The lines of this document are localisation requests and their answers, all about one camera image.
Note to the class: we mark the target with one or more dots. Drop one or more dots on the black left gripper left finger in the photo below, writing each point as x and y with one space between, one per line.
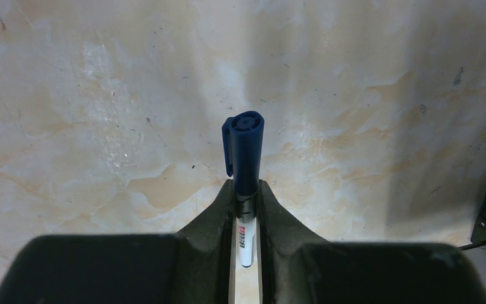
193 265

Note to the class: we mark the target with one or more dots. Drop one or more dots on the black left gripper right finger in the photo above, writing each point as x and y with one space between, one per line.
298 266

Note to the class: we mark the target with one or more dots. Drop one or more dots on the blue capped whiteboard marker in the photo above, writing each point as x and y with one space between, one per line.
242 144

